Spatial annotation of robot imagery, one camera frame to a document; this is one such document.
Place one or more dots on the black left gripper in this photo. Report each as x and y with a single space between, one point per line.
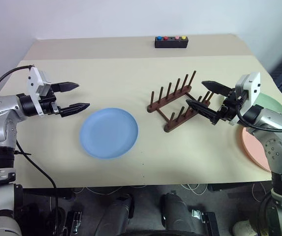
47 104

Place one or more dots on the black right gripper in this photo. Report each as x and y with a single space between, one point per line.
229 110

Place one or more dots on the brown wooden dish rack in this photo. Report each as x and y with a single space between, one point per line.
170 99

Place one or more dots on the blue plate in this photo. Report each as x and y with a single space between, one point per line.
108 134

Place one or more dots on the green plate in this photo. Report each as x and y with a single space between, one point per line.
271 103

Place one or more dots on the pink red plate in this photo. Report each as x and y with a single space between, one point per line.
252 150

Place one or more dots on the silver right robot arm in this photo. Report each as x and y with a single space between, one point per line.
273 118

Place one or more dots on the black button box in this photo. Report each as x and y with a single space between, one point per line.
170 44

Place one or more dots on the black zip tie tail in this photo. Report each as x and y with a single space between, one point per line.
22 154

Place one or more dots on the dark rounded leg shape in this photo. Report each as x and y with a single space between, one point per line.
116 214
177 214

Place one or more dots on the white shoe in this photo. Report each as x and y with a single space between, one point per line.
244 227

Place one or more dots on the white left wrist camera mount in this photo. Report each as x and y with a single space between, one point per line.
33 81

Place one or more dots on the black table frame bar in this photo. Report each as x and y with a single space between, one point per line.
229 187
44 193

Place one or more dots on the black metal bracket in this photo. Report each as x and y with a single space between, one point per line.
207 220
75 221

